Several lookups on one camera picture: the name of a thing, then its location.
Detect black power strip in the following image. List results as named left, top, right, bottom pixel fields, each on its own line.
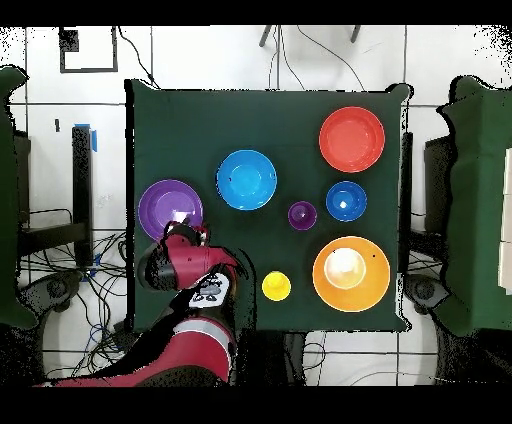
left=112, top=319, right=139, bottom=349

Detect orange shallow plastic bowl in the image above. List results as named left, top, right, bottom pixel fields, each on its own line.
left=318, top=105, right=386, bottom=174

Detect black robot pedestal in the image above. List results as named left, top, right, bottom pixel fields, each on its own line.
left=235, top=329, right=311, bottom=387

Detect green cloth side table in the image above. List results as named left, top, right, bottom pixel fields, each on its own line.
left=0, top=65, right=39, bottom=330
left=433, top=75, right=512, bottom=338

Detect large yellow plastic bowl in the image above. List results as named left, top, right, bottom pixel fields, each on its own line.
left=312, top=235, right=392, bottom=314

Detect thin black cable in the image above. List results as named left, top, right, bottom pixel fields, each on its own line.
left=295, top=25, right=366, bottom=92

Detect purple plastic cup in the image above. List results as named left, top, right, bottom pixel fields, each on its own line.
left=287, top=200, right=318, bottom=232

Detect white boxes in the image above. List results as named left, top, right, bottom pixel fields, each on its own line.
left=497, top=146, right=512, bottom=297

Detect medium light blue bowl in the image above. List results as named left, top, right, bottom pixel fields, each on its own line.
left=216, top=149, right=278, bottom=212

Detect large purple plastic bowl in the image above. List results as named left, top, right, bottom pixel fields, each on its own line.
left=137, top=178, right=205, bottom=243

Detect dark green tablecloth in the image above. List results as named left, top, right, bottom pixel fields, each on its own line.
left=125, top=78, right=413, bottom=334

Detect black cable tangle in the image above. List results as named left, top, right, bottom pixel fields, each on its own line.
left=19, top=229, right=139, bottom=381

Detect small dark blue bowl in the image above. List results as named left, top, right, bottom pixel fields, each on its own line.
left=325, top=180, right=368, bottom=223

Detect black square frame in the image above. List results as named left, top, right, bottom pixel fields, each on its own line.
left=58, top=26, right=120, bottom=74

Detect yellow plastic cup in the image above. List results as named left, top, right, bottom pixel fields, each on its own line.
left=261, top=270, right=292, bottom=302

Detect black pedestal leg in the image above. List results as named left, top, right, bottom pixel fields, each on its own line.
left=403, top=273, right=451, bottom=315
left=17, top=269, right=85, bottom=315

